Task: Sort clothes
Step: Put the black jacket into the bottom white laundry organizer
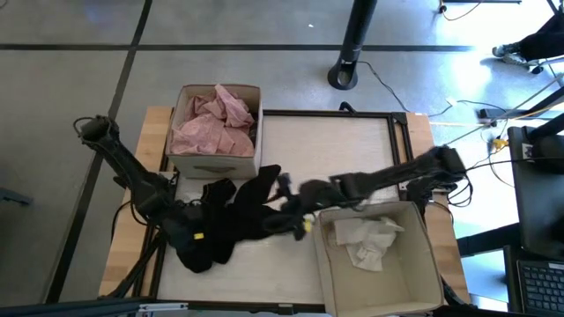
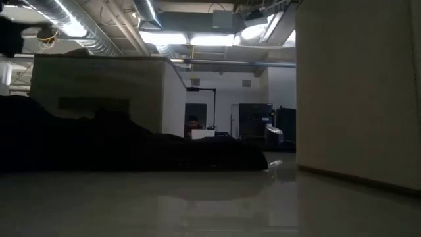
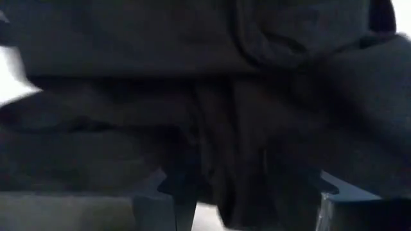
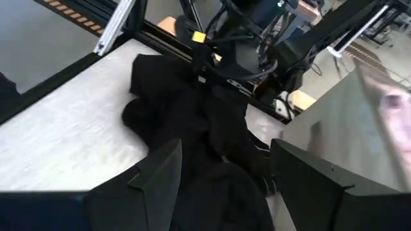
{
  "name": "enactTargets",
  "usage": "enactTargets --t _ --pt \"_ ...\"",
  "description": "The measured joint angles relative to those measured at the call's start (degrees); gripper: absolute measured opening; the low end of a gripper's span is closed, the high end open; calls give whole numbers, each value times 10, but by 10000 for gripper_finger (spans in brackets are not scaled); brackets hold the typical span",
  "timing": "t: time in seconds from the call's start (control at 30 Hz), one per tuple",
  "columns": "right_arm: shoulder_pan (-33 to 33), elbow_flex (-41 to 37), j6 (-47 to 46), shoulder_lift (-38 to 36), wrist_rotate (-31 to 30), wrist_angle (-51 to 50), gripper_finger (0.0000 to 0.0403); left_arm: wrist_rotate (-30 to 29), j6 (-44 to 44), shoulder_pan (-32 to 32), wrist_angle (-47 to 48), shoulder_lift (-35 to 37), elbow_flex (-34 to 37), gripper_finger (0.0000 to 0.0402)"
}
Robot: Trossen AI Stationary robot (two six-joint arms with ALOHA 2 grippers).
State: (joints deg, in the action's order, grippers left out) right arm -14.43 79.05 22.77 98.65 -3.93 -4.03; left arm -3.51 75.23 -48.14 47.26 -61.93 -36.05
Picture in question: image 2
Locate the bright ceiling light panel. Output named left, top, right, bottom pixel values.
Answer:
left=189, top=32, right=236, bottom=47

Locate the white box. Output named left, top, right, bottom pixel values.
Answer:
left=191, top=129, right=216, bottom=140

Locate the wide black cabinet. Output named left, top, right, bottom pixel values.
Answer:
left=276, top=107, right=297, bottom=153

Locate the tall black cabinet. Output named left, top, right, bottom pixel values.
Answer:
left=238, top=103, right=274, bottom=141

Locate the grey shiny bag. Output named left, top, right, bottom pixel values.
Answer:
left=265, top=126, right=284, bottom=149

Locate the large spiral ceiling duct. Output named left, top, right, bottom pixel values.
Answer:
left=19, top=0, right=124, bottom=57

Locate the horizontal grey ceiling pipe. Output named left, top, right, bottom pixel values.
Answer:
left=169, top=58, right=297, bottom=69

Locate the narrow silver ceiling duct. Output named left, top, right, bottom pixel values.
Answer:
left=132, top=0, right=162, bottom=28

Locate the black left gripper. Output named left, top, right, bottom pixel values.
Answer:
left=0, top=16, right=59, bottom=58

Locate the person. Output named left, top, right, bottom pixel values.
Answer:
left=186, top=115, right=203, bottom=139

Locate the rectangular metal ceiling duct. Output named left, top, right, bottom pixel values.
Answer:
left=259, top=0, right=297, bottom=47

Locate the black garment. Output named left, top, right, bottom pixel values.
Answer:
left=0, top=94, right=270, bottom=173

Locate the grey ceiling box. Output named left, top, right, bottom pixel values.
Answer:
left=212, top=9, right=236, bottom=30

